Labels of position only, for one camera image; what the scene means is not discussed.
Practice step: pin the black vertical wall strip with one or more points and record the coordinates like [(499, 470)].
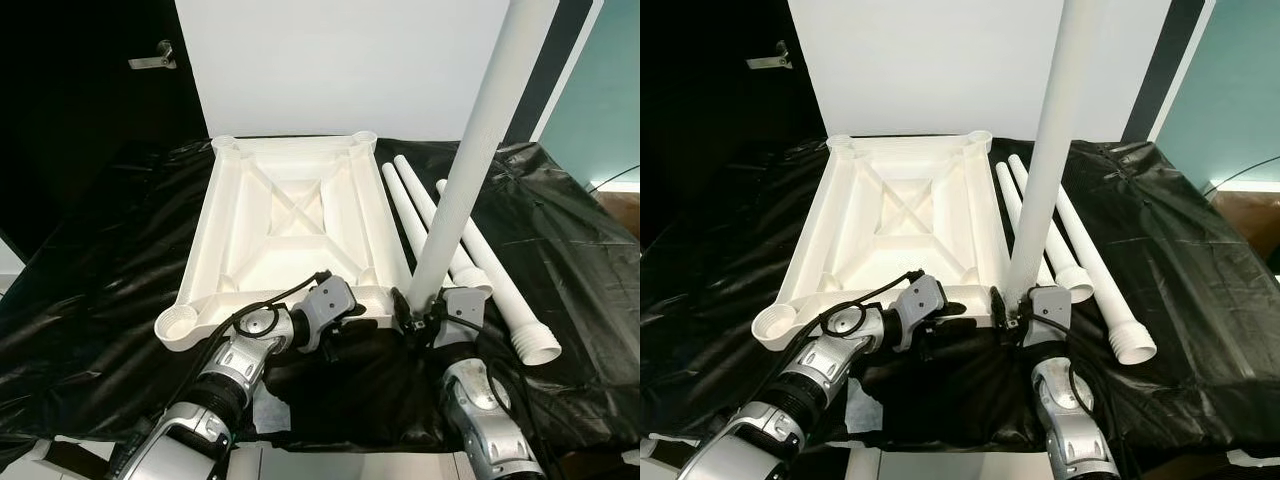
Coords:
[(557, 60), (1168, 60)]

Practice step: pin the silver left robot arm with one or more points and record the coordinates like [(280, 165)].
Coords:
[(825, 365), (235, 365)]

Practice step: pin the brown wooden furniture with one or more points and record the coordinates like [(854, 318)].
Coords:
[(1250, 215), (625, 210)]

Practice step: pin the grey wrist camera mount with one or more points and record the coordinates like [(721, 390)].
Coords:
[(1050, 300), (465, 305), (325, 300), (918, 300)]

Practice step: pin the white plastic table leg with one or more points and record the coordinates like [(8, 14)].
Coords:
[(1055, 140), (1005, 195), (416, 185), (1078, 280), (486, 140), (1105, 290), (510, 300), (400, 200)]

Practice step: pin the black plastic cover sheet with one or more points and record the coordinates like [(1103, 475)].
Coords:
[(90, 300), (1200, 300)]

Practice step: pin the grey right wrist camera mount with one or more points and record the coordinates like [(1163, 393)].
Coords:
[(465, 305), (1050, 300)]

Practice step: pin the white plastic table top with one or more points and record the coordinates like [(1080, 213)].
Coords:
[(250, 260), (860, 260)]

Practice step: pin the black door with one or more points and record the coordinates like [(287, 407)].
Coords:
[(710, 120), (80, 120)]

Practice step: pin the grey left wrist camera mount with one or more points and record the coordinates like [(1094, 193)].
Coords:
[(325, 300), (918, 300)]

